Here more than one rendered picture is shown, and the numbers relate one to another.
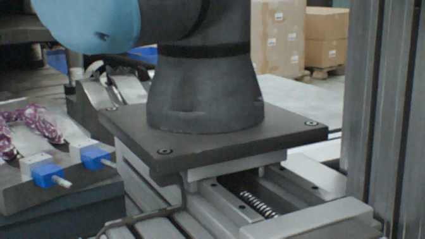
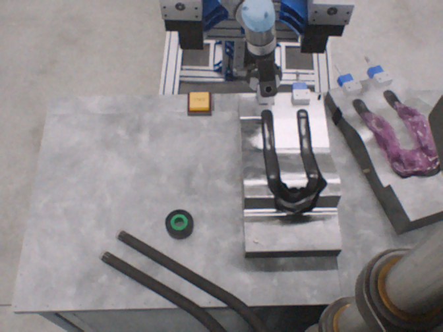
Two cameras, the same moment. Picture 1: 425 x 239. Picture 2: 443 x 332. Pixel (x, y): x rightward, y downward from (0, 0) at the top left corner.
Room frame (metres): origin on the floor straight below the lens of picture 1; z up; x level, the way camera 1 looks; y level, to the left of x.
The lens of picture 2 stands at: (1.98, 0.37, 2.09)
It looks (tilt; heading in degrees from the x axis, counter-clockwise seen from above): 62 degrees down; 210
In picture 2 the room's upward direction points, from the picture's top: straight up
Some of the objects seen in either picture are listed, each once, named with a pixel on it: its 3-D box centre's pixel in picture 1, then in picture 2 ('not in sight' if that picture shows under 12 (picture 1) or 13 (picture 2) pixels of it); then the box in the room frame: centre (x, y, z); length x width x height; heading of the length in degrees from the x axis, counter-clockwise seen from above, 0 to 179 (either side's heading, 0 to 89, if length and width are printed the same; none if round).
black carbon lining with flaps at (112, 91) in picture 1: (133, 88); (291, 153); (1.30, 0.21, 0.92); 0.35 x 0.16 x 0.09; 31
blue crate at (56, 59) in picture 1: (40, 64); not in sight; (4.79, 1.70, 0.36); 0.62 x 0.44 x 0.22; 121
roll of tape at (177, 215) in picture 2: not in sight; (179, 224); (1.61, 0.02, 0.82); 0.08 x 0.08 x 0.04
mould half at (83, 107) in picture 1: (136, 104); (286, 166); (1.32, 0.21, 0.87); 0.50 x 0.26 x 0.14; 31
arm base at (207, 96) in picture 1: (204, 78); not in sight; (0.61, 0.01, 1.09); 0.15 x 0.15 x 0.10
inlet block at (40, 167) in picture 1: (50, 177); (374, 71); (0.85, 0.30, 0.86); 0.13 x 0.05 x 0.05; 48
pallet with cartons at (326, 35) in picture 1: (306, 39); not in sight; (6.23, -1.19, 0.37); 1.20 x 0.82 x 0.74; 39
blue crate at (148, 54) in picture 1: (149, 61); not in sight; (5.14, 0.66, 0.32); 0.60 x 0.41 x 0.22; 37
